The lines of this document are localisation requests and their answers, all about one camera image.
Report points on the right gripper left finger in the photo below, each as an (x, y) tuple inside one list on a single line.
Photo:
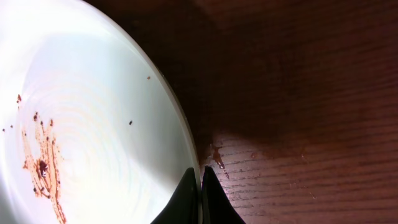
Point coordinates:
[(182, 207)]

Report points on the light blue plate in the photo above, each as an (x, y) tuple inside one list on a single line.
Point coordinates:
[(91, 132)]

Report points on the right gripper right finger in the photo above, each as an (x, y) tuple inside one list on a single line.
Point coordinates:
[(217, 209)]

